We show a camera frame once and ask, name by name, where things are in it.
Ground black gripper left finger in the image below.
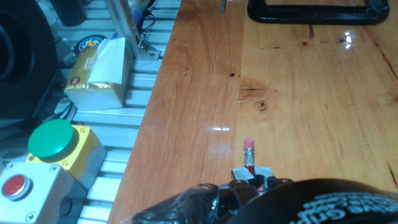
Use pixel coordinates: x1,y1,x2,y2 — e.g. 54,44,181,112
217,167,259,216

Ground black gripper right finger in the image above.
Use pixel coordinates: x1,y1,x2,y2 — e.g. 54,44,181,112
254,166,295,191

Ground red pencil pink eraser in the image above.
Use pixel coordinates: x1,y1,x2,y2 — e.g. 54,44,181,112
244,138,256,175

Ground black C-clamp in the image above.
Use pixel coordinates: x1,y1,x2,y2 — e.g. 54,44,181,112
220,0,391,26

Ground gold tissue box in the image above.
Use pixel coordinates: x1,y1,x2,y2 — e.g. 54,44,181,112
63,37,134,112

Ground yellow box green mushroom button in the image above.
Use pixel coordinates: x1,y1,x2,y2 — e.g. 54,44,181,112
25,118,108,191

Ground white box small red button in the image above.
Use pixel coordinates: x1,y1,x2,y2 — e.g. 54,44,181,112
0,161,89,224

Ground round sun logo tape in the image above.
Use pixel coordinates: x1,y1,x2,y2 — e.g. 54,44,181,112
73,34,108,57

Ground black cylindrical object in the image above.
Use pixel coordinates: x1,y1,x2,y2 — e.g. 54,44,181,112
49,0,89,27

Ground black filament spool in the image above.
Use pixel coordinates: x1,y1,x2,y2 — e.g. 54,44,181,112
0,0,59,121

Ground wooden post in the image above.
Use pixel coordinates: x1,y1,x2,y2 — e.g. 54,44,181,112
103,0,163,62

